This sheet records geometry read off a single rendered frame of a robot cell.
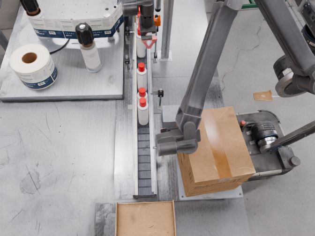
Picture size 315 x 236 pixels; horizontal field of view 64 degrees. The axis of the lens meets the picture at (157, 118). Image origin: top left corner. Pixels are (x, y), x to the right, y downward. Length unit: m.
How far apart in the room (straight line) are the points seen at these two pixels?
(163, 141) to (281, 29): 0.45
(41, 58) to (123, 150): 0.64
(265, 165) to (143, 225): 1.17
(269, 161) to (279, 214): 0.44
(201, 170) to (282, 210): 1.40
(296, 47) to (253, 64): 2.09
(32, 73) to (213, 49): 0.99
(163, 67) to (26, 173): 0.95
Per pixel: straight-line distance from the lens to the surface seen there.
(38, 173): 1.38
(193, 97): 0.74
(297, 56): 0.85
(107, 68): 1.54
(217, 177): 1.00
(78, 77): 1.53
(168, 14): 1.43
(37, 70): 1.44
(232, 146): 1.06
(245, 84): 2.72
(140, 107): 1.17
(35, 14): 1.67
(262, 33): 3.28
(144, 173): 1.22
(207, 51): 0.72
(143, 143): 1.28
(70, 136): 1.41
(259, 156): 2.10
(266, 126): 2.02
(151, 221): 1.23
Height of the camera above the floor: 2.06
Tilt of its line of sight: 61 degrees down
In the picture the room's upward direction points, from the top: 3 degrees clockwise
